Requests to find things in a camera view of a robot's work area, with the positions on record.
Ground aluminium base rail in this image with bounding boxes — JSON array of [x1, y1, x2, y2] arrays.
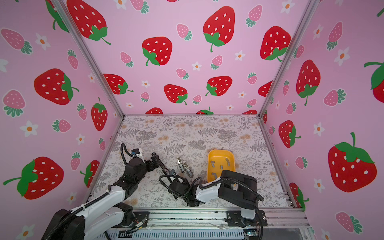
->
[[59, 206, 316, 240]]

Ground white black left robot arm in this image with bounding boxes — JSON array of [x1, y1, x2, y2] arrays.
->
[[42, 144, 159, 240]]

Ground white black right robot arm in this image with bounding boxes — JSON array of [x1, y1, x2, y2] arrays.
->
[[159, 170, 268, 228]]

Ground black long stapler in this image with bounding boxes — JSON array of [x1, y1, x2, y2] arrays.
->
[[157, 154, 173, 183]]

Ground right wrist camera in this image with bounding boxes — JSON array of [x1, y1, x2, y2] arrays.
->
[[170, 169, 178, 176]]

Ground grey staple strips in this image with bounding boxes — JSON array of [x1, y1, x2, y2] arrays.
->
[[209, 158, 234, 179]]

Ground yellow plastic tray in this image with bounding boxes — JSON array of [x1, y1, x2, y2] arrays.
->
[[207, 150, 236, 183]]

